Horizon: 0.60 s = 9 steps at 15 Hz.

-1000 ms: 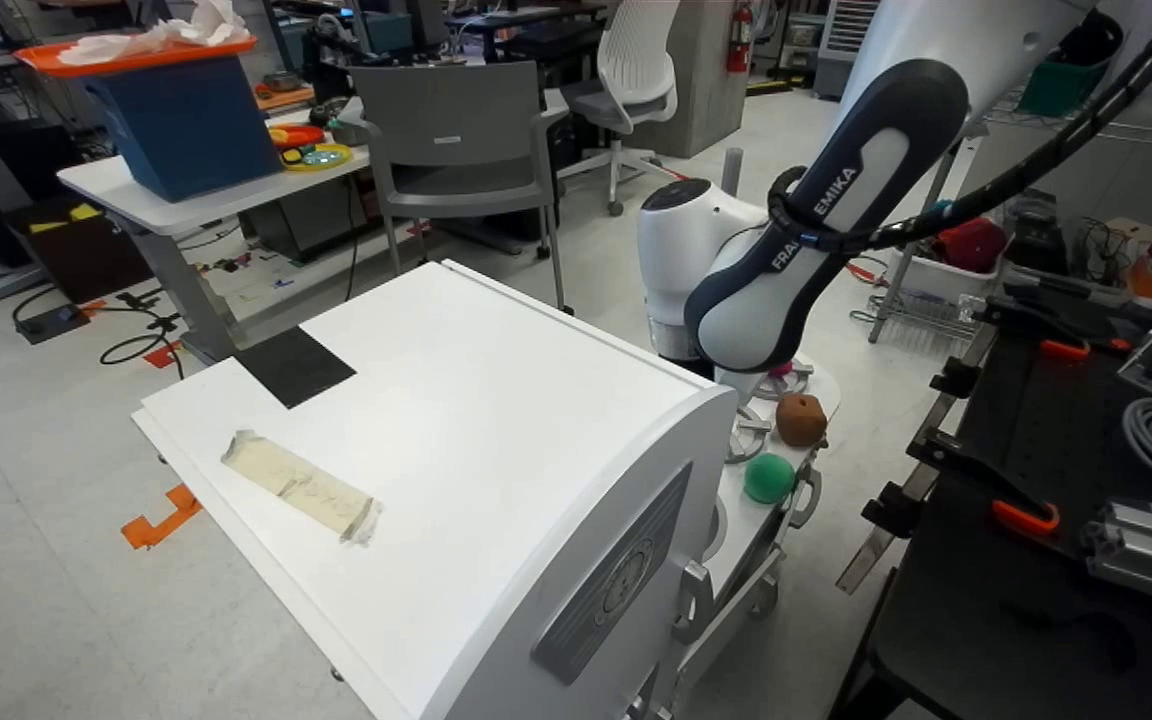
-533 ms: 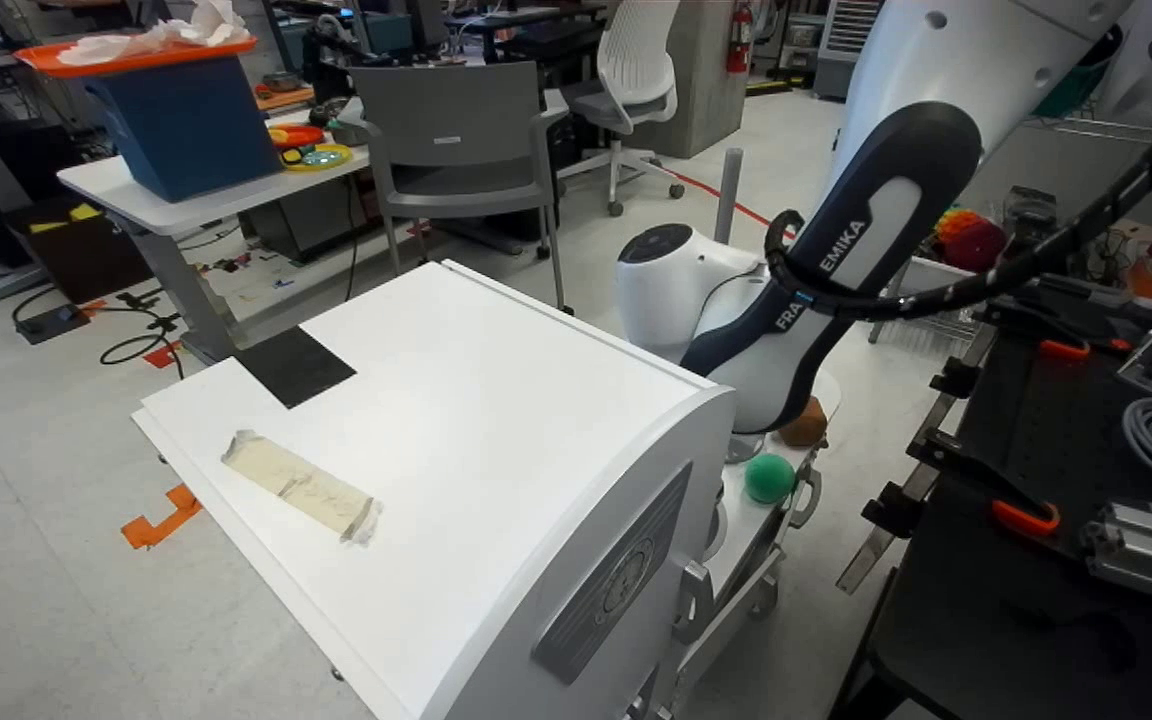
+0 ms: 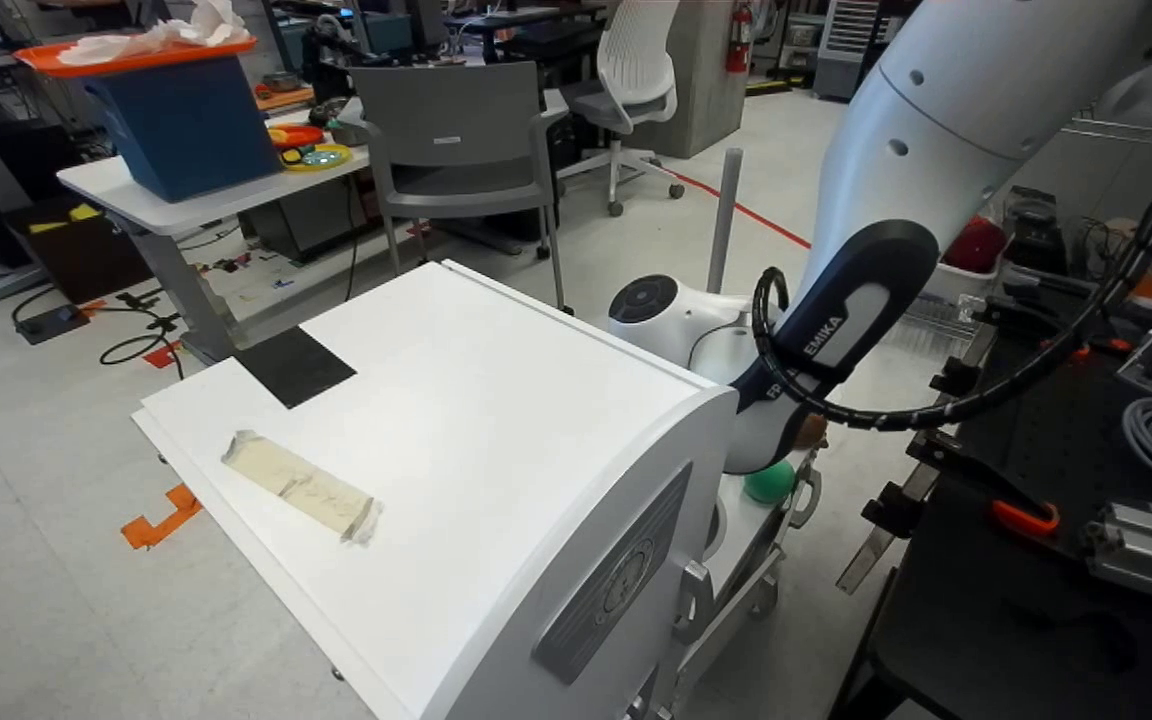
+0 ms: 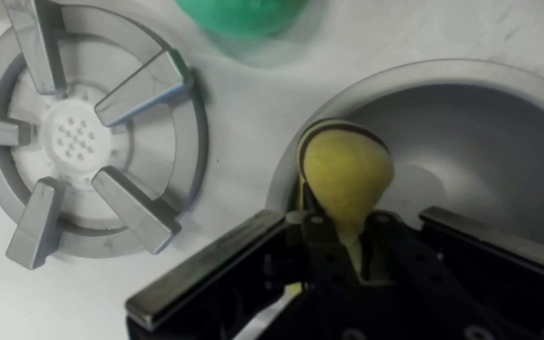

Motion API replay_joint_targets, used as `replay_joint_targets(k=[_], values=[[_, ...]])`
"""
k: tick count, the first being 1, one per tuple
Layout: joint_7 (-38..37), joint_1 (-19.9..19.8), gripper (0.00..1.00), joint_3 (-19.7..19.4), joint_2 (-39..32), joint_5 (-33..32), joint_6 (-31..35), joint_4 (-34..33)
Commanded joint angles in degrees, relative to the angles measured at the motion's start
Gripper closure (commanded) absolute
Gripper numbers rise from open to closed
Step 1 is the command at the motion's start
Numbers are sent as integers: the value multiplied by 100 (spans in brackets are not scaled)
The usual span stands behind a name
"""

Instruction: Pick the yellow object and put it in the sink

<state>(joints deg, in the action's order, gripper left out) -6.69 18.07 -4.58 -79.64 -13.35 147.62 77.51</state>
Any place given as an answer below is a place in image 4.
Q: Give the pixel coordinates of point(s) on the white toy kitchen counter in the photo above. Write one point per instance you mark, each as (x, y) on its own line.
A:
(240, 126)

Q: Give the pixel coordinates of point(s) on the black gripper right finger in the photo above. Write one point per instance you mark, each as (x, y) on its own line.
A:
(404, 271)

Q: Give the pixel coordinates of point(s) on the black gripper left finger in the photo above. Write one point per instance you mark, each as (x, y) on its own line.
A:
(325, 277)

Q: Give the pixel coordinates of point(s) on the green toy ball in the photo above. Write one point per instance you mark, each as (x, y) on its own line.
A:
(245, 16)

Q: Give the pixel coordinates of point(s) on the yellow toy food object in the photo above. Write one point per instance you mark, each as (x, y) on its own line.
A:
(345, 173)

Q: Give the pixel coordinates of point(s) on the grey toy burner grate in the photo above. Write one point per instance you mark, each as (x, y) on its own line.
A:
(139, 88)

